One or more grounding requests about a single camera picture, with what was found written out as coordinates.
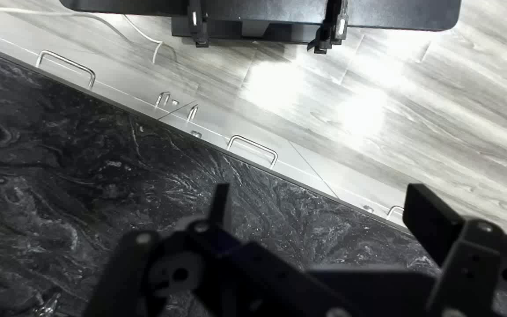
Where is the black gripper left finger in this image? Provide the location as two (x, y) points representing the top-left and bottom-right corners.
(82, 182), (330, 317)

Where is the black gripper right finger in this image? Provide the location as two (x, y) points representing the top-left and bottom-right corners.
(401, 182), (507, 317)

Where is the small metal drawer latch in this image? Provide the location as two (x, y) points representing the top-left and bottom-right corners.
(184, 103), (202, 124)
(383, 203), (406, 221)
(152, 91), (179, 112)

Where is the black clamp with orange tip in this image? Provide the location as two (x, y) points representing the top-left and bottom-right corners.
(305, 0), (349, 57)
(184, 0), (210, 50)

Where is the metal drawer handle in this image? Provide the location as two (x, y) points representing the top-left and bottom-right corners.
(224, 133), (279, 168)
(33, 50), (98, 92)

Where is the thin white cable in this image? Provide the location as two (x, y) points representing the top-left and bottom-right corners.
(0, 6), (179, 68)

